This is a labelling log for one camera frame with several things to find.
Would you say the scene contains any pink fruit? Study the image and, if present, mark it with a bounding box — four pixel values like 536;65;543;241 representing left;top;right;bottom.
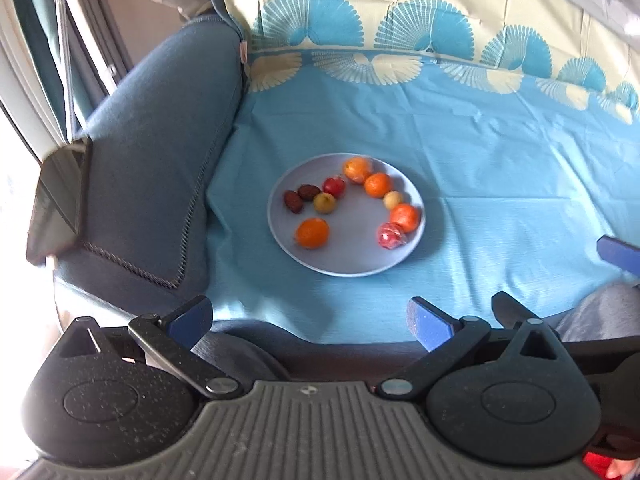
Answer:
376;222;407;250

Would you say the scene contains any orange-pink fruit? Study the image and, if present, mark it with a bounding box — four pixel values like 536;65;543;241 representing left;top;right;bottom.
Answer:
342;156;373;184
363;172;393;198

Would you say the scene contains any light blue round plate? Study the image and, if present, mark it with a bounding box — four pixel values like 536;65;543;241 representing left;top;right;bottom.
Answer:
267;153;426;278

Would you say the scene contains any dark tablet on armrest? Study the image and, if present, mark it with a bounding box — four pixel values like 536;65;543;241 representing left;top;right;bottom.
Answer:
26;136;93;266

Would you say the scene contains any small red fruit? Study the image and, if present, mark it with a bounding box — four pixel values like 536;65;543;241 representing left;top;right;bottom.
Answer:
322;176;346;200

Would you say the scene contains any beige longan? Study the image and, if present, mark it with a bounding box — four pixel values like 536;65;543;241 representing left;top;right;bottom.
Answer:
383;191;405;211
312;192;336;214

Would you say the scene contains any orange tangerine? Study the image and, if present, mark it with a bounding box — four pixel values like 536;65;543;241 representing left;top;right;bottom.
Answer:
295;218;331;249

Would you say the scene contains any dark red jujube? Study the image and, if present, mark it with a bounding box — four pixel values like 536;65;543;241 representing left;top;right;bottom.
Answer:
296;184;321;202
283;190;304;214

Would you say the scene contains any person right hand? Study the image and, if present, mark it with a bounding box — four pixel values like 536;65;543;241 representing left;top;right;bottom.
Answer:
605;458;640;479

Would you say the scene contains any blue sofa armrest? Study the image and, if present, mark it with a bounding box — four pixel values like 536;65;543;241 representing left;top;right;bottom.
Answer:
58;13;244;314

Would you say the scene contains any blue patterned sofa cloth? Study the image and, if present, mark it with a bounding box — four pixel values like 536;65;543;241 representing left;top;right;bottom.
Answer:
207;0;639;342

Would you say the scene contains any orange fruit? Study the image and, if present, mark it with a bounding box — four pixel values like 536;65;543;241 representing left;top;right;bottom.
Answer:
390;203;421;234

